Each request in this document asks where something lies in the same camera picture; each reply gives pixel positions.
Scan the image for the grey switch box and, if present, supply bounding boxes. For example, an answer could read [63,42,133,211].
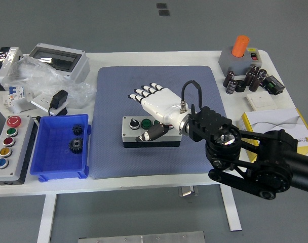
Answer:
[218,47,263,76]

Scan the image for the white box with black panel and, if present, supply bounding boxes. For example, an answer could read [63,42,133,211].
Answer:
[0,47,23,91]

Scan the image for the blue plastic bin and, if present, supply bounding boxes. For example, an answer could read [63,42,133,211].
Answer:
[29,113,92,182]

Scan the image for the white table leg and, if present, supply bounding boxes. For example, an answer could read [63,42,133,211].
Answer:
[219,186,243,231]
[36,194,58,243]

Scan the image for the black module with green terminal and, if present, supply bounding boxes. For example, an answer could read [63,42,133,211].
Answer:
[261,75,286,96]

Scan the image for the grey enclosure with clear lid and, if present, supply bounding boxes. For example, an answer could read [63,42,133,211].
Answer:
[28,43,90,84]

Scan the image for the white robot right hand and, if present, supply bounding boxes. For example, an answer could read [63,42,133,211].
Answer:
[128,82,191,142]

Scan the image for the orange cylinder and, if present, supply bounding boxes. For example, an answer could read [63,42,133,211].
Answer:
[232,34,250,58]

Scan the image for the black capacitor with grey stripe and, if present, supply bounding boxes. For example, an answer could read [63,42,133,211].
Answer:
[226,80,238,95]

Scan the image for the grey metal plate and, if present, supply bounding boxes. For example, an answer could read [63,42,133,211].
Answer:
[78,230,206,243]

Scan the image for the metal bracket under table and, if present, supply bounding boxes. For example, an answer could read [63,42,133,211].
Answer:
[178,186,198,197]

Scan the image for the black power adapter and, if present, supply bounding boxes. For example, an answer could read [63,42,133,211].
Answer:
[48,90,69,116]

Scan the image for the grey five-button control box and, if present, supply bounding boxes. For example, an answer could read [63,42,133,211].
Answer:
[0,115,40,185]

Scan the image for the grey four-button control box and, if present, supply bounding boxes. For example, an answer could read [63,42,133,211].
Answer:
[121,115,182,149]

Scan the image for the white wall switch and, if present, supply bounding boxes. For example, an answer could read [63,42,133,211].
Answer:
[246,91,278,111]

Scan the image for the white wall socket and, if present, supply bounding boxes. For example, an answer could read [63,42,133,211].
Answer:
[31,93,68,113]

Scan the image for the blue-grey table mat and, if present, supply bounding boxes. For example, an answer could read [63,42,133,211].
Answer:
[89,65,238,180]

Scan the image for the white and yellow cardboard box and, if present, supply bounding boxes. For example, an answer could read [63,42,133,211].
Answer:
[239,108,308,163]

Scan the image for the white circuit breaker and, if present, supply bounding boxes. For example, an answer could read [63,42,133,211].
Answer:
[3,86,27,108]

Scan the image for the large black gear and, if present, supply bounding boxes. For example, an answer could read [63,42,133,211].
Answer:
[68,137,84,154]

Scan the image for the white metal bracket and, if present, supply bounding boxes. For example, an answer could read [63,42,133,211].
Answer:
[11,91,37,114]

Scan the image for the clear plastic bag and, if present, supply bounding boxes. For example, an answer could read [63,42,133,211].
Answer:
[3,55,98,108]

